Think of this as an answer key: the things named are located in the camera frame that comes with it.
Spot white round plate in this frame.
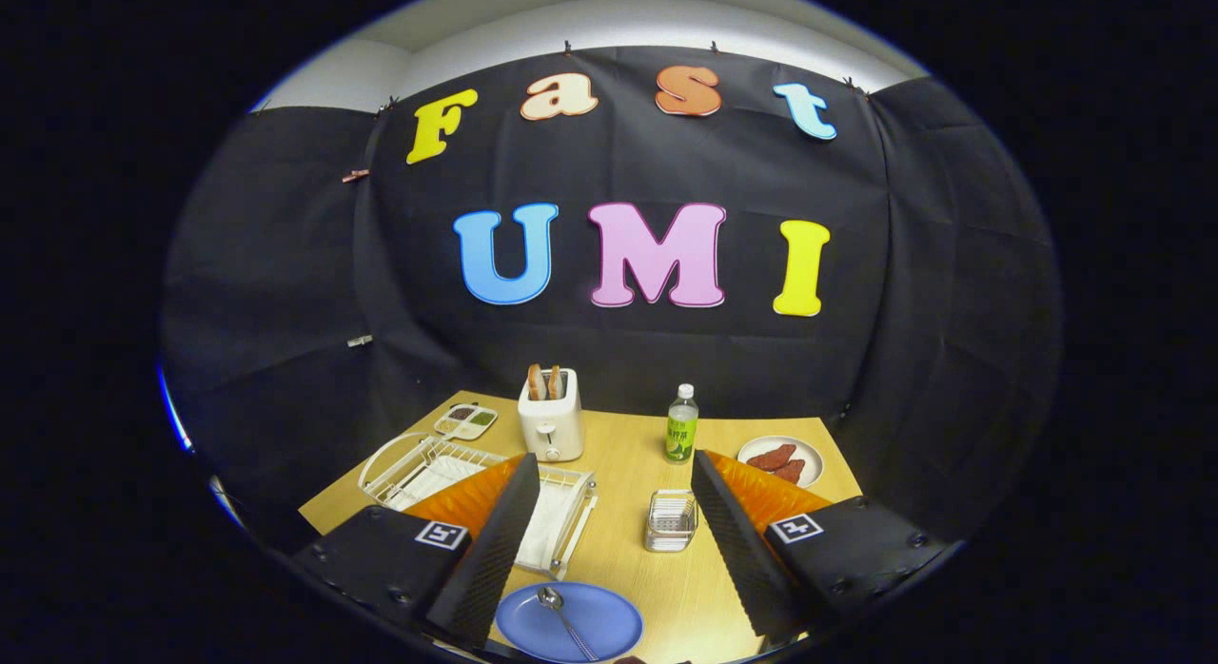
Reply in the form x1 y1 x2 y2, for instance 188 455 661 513
737 435 825 489

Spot black backdrop cloth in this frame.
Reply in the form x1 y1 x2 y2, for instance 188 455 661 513
160 44 1064 551

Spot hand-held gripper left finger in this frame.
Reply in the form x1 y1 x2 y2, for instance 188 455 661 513
290 452 541 651

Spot metal spoon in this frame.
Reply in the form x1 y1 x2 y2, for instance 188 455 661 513
537 586 599 661

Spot divided seasoning tray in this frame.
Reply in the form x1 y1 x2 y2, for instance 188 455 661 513
434 403 499 441

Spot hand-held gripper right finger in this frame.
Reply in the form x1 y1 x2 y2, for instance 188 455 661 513
691 448 953 646

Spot green tea bottle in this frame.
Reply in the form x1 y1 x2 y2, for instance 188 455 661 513
665 383 699 464

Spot white wire dish rack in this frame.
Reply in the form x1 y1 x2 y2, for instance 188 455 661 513
358 431 599 581

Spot metal wire basket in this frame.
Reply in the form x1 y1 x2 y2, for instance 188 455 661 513
644 489 699 553

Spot blue plate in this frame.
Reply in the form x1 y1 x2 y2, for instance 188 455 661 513
495 581 644 663

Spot white toaster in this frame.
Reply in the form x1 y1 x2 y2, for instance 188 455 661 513
518 367 585 463

